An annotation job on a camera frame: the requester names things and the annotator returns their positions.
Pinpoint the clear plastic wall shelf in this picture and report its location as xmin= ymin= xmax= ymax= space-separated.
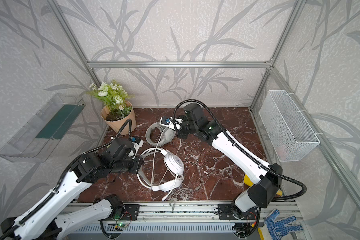
xmin=0 ymin=94 xmax=86 ymax=163

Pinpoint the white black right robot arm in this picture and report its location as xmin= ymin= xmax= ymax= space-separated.
xmin=161 ymin=99 xmax=307 ymax=215

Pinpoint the artificial green white plant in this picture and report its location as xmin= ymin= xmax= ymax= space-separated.
xmin=88 ymin=80 xmax=132 ymax=122

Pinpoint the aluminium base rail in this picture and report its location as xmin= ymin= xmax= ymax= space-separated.
xmin=75 ymin=201 xmax=305 ymax=235

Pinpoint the white wire mesh basket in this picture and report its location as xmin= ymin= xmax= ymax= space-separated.
xmin=259 ymin=90 xmax=320 ymax=162

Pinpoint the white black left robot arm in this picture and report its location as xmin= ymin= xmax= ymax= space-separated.
xmin=0 ymin=132 xmax=144 ymax=240

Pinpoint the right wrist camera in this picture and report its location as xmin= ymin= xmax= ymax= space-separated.
xmin=159 ymin=117 xmax=183 ymax=131

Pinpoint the white headphones pair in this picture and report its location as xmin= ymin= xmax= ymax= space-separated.
xmin=136 ymin=146 xmax=186 ymax=193
xmin=145 ymin=123 xmax=176 ymax=147

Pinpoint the peach flower pot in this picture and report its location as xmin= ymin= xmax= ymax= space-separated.
xmin=101 ymin=101 xmax=137 ymax=133

